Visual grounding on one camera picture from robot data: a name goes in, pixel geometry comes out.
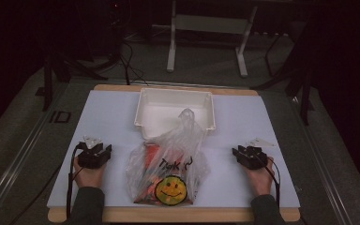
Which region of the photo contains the black floor cable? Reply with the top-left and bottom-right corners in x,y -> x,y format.
117,39 -> 150,86

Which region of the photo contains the white table cover sheet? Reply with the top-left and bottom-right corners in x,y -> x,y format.
46,89 -> 301,209

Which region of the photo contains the white metal stand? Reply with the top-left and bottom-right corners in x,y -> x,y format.
151,0 -> 259,79

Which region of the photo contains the white plastic bin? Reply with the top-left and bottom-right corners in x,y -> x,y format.
133,87 -> 217,141

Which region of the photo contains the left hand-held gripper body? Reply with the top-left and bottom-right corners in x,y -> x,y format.
76,135 -> 110,170

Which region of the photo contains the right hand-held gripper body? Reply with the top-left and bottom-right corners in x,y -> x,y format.
239,138 -> 277,171

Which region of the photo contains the black tripod stand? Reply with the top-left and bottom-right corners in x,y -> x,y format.
36,0 -> 110,113

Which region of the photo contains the orange black chip packet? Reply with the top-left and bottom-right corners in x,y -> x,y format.
133,142 -> 195,206

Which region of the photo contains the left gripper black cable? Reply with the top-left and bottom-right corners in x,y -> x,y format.
66,144 -> 86,220

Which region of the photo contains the black metal stand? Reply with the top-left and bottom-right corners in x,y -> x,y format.
250,18 -> 316,127

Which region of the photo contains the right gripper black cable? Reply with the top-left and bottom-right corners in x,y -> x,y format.
255,152 -> 282,210

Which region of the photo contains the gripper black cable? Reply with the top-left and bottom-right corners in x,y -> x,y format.
66,144 -> 86,220
255,152 -> 282,210

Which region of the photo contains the metal floor rail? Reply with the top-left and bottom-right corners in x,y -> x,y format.
0,93 -> 64,225
289,93 -> 355,225

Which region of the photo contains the person's left hand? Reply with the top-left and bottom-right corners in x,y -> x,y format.
73,156 -> 107,189

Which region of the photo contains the person's right hand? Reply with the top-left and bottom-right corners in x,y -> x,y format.
243,156 -> 277,197

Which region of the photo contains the clear plastic bag with smiley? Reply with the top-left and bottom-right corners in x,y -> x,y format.
125,108 -> 212,207

